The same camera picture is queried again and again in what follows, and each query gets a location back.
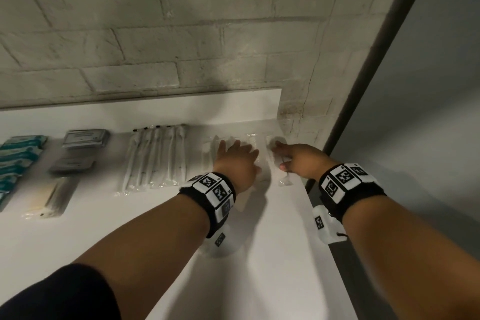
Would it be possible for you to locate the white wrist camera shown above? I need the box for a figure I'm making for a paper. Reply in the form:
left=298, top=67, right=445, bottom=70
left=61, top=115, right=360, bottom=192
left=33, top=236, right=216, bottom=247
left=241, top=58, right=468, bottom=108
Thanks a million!
left=312, top=205, right=349, bottom=246
left=202, top=218, right=245, bottom=259

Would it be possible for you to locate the black right wristband with markers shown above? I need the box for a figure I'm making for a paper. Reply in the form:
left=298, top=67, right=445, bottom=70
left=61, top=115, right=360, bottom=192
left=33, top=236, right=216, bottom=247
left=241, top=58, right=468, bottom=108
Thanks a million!
left=318, top=162, right=387, bottom=224

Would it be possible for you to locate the stack of beige soap packets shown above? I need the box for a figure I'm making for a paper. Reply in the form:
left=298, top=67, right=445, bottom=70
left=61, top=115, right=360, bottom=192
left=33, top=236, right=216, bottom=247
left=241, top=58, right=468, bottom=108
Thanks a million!
left=24, top=177, right=80, bottom=219

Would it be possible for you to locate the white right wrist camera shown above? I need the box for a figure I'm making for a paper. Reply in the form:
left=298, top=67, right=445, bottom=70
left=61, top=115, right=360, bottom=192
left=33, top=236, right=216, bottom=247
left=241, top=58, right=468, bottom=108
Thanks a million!
left=312, top=205, right=349, bottom=246

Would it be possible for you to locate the person's right forearm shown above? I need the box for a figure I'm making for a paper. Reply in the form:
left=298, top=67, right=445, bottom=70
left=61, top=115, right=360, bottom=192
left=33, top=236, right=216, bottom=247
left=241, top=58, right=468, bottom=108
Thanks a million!
left=343, top=195, right=480, bottom=320

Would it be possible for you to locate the person's left hand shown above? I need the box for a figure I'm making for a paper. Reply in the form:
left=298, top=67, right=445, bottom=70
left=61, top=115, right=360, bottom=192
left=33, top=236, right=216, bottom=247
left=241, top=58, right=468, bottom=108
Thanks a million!
left=212, top=138, right=263, bottom=197

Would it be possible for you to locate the black left wristband with markers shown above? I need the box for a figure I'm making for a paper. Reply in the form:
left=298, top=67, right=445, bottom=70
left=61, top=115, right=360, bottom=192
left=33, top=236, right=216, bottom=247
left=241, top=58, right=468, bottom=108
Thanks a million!
left=179, top=172, right=237, bottom=239

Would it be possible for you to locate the stack of small white sachets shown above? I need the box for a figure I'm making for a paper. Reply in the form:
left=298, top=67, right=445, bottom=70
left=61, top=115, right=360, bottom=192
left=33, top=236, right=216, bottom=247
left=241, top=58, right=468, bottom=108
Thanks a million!
left=47, top=156, right=95, bottom=176

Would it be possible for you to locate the person's black left sleeve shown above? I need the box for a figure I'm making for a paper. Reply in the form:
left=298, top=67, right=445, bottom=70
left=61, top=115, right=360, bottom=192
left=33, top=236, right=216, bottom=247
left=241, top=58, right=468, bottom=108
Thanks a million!
left=0, top=263, right=123, bottom=320

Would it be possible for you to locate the black wristband with markers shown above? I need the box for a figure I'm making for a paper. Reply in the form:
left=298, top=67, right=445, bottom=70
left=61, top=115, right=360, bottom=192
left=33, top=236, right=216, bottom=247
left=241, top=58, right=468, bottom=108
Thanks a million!
left=318, top=162, right=387, bottom=224
left=179, top=172, right=237, bottom=239

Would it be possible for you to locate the person's right hand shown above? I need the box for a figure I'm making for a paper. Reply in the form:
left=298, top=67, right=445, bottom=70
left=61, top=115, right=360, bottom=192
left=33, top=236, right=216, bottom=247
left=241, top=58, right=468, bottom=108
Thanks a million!
left=270, top=143, right=340, bottom=181

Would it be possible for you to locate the stack of large white sachets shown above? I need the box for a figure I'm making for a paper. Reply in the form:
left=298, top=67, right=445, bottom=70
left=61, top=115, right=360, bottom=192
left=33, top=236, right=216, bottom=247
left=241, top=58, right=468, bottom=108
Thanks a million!
left=61, top=129, right=111, bottom=150

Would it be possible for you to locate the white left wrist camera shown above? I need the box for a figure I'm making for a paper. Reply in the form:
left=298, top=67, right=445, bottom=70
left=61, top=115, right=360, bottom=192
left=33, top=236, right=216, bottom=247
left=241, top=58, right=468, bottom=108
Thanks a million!
left=202, top=218, right=245, bottom=259

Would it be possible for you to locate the white table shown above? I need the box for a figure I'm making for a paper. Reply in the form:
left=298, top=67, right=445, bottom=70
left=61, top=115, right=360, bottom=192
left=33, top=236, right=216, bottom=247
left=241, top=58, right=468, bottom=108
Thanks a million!
left=0, top=87, right=359, bottom=320

